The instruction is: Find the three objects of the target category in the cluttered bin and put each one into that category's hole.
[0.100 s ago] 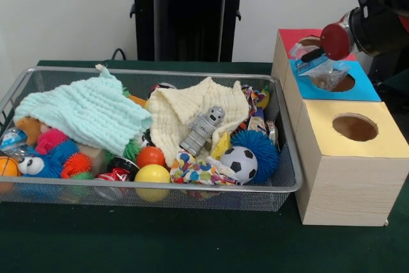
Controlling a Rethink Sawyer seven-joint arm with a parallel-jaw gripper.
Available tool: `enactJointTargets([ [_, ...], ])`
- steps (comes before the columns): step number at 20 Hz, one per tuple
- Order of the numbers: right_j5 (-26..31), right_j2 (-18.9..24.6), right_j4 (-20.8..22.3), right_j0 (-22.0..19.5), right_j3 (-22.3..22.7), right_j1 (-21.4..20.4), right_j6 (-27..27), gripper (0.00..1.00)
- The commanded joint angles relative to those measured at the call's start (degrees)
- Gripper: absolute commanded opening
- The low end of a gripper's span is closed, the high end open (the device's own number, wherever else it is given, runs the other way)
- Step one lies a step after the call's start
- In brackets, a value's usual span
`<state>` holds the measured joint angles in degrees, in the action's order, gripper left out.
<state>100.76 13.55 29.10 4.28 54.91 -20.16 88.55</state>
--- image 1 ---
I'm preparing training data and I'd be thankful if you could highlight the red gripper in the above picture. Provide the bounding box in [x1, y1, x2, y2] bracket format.
[300, 22, 356, 63]

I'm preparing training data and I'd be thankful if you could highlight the wooden box with three holes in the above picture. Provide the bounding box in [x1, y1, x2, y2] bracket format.
[270, 28, 409, 226]

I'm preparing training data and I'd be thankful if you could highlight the silver mesh bin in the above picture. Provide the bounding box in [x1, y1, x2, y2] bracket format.
[0, 65, 304, 213]

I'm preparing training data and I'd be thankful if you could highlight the blue spiky ball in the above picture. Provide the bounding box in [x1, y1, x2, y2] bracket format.
[230, 130, 280, 183]

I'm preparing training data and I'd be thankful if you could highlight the small soccer ball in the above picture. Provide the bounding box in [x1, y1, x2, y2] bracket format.
[219, 146, 258, 184]

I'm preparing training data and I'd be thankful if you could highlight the grey robot toy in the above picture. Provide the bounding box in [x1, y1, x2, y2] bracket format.
[179, 105, 226, 159]

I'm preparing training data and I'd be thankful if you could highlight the cream cloth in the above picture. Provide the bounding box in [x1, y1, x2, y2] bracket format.
[148, 76, 251, 167]

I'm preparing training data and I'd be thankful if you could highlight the orange ball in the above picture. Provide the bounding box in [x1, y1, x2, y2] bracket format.
[136, 146, 166, 169]

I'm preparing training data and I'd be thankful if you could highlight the yellow ball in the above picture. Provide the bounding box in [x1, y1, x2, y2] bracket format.
[134, 164, 172, 203]

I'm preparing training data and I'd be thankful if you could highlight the mint green cloth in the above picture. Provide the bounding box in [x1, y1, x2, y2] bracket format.
[14, 64, 154, 158]

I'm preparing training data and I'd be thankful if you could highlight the dark green tablecloth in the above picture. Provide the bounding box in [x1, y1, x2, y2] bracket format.
[0, 59, 409, 273]

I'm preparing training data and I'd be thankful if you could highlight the blue spiky toy with eyes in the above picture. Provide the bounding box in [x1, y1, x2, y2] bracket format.
[17, 140, 81, 179]

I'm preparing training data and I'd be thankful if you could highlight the small orange basketball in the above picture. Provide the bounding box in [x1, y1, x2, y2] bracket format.
[0, 155, 22, 177]

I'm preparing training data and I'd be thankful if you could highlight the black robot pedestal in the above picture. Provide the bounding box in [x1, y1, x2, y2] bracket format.
[123, 0, 258, 63]

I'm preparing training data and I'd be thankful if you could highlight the black looped cable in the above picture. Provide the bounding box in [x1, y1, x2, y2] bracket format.
[110, 48, 129, 61]

